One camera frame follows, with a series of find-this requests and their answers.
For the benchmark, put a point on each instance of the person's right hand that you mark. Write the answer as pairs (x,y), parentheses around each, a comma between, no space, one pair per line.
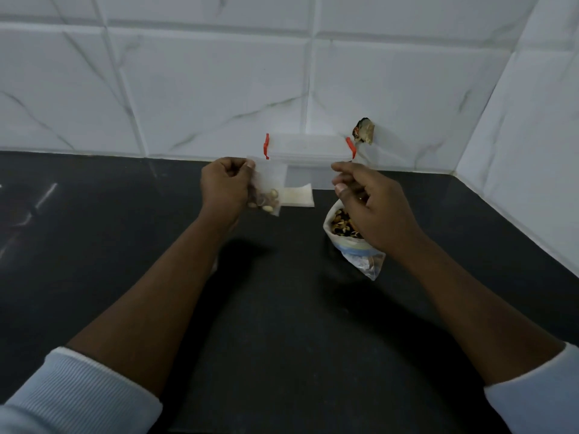
(377,207)

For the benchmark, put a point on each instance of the person's left hand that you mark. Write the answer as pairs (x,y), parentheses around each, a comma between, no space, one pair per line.
(222,189)

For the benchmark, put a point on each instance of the person's right thumb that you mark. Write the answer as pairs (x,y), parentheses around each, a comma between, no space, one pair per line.
(346,193)

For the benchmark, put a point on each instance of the person's left thumb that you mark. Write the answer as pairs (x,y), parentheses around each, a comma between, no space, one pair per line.
(242,165)

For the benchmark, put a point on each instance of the small clear plastic nut pouch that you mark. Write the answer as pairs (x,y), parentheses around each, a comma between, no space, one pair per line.
(269,185)

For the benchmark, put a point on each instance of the person's left forearm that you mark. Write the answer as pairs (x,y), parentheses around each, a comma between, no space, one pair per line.
(149,293)

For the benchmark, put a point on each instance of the person's right forearm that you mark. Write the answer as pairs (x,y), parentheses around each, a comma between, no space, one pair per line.
(470,307)

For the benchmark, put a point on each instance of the clear plastic bag of mixed nuts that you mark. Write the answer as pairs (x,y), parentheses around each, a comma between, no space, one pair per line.
(350,239)

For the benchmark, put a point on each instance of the stack of small clear pouches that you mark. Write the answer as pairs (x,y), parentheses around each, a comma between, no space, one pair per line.
(297,197)

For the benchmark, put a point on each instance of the clear plastic container with red clips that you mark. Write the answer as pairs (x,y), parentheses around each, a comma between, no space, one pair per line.
(310,155)

